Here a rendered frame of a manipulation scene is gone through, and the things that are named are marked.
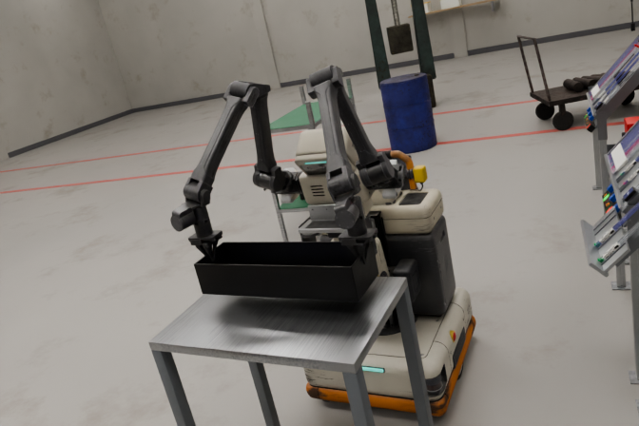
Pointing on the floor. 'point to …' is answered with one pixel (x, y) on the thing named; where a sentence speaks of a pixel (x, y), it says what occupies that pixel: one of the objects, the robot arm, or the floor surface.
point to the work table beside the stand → (293, 342)
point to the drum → (409, 112)
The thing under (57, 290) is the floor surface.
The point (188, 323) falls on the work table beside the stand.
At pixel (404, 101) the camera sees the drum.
